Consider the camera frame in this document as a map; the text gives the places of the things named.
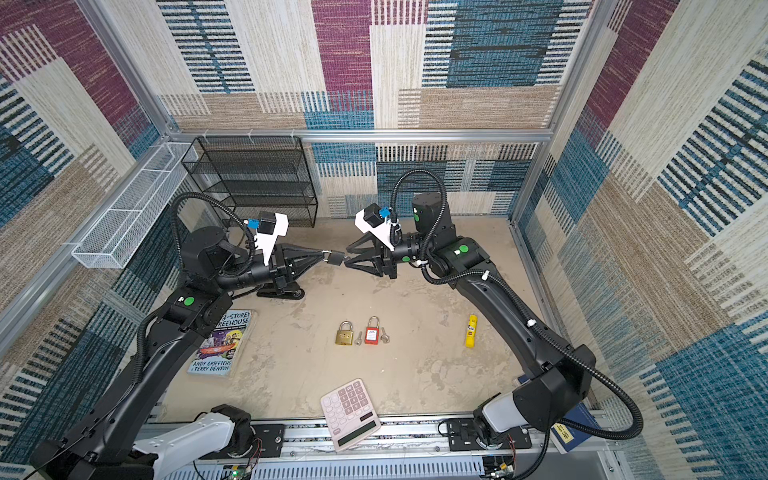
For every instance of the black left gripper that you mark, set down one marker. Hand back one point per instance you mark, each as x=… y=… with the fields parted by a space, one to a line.
x=291 y=263

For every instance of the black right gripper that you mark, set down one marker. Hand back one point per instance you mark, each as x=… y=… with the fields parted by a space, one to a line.
x=378 y=249

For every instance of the small black padlock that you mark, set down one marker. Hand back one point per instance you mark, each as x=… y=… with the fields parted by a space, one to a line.
x=332 y=257

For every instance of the red safety padlock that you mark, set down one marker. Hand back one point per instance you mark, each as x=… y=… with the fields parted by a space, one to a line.
x=372 y=331

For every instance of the brass padlock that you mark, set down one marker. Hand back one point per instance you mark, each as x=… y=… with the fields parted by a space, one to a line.
x=345 y=334

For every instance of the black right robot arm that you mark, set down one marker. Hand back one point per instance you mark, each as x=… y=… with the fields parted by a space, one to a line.
x=559 y=375

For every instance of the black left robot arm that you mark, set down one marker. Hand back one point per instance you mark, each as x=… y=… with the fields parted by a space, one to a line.
x=104 y=444

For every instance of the black stapler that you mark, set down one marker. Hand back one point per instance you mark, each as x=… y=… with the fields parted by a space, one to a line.
x=289 y=292

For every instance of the treehouse paperback book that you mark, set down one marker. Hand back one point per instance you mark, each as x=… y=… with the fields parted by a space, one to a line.
x=218 y=354

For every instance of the pink calculator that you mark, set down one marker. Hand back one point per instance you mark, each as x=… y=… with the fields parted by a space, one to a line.
x=349 y=414

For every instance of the dark blue hardcover book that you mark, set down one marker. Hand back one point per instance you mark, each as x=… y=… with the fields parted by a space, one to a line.
x=570 y=429

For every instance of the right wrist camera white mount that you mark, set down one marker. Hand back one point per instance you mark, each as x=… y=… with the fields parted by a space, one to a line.
x=376 y=225

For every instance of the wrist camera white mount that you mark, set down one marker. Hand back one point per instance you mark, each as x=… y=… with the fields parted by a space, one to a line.
x=267 y=228
x=376 y=225

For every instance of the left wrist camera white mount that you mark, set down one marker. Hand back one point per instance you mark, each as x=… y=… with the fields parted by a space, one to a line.
x=267 y=228

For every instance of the black wire shelf rack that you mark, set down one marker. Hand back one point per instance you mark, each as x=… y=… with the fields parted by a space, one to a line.
x=250 y=174

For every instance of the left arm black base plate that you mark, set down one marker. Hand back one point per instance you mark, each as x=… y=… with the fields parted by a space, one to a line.
x=267 y=443

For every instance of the white wire mesh basket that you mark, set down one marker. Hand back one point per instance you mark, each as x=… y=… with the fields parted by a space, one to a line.
x=118 y=233

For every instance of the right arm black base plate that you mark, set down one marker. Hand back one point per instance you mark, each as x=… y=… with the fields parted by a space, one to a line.
x=467 y=434

